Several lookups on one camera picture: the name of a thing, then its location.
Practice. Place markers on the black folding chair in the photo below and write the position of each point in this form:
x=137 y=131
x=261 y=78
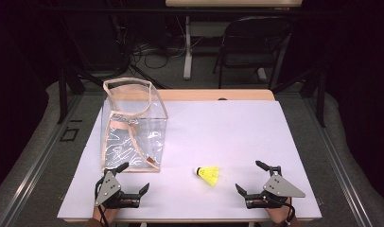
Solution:
x=253 y=41

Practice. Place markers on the person's right hand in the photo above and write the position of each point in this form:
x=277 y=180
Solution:
x=280 y=213

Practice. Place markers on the yellow shuttlecock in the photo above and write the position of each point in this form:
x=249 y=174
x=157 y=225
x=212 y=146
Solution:
x=209 y=175

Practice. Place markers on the white desk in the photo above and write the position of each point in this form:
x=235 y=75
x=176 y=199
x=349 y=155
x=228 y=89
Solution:
x=188 y=56

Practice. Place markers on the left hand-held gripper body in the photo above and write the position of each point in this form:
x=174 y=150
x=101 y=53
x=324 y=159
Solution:
x=107 y=188

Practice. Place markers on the black horizontal frame bar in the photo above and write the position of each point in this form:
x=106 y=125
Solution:
x=149 y=11

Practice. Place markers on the white table cover sheet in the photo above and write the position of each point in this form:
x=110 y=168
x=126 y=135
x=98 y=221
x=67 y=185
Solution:
x=218 y=138

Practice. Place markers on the person's left hand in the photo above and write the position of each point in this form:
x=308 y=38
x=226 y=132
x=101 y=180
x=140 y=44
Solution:
x=107 y=214

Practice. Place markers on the black frame post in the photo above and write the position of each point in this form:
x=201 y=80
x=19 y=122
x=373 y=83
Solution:
x=62 y=94
x=321 y=97

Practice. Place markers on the clear bag with beige trim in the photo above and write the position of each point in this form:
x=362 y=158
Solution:
x=133 y=138

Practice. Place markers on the wooden table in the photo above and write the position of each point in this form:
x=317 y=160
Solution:
x=212 y=94

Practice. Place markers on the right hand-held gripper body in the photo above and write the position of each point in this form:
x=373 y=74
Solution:
x=280 y=186

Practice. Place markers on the aluminium floor rail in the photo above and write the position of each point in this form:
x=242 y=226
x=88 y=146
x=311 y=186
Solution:
x=38 y=164
x=338 y=164

